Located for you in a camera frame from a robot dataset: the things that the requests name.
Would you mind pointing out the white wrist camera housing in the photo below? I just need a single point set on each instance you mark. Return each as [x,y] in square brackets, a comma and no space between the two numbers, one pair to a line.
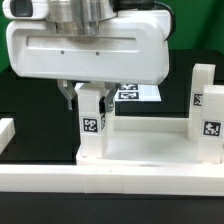
[26,9]

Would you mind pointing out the white desk top tray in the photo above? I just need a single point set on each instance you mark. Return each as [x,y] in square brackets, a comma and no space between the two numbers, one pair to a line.
[146,141]

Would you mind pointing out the white left obstacle block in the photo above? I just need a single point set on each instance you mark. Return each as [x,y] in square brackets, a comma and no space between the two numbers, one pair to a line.
[7,132]

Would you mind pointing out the white front obstacle bar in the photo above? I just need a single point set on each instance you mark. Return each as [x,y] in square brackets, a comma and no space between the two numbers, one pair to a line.
[197,180]

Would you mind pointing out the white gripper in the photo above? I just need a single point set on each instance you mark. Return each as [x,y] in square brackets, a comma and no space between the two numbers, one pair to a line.
[130,48]

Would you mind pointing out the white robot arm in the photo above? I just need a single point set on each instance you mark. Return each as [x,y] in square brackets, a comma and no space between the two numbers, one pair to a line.
[81,18]

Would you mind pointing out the white marker base plate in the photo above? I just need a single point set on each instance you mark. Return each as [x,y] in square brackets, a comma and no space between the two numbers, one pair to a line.
[137,93]

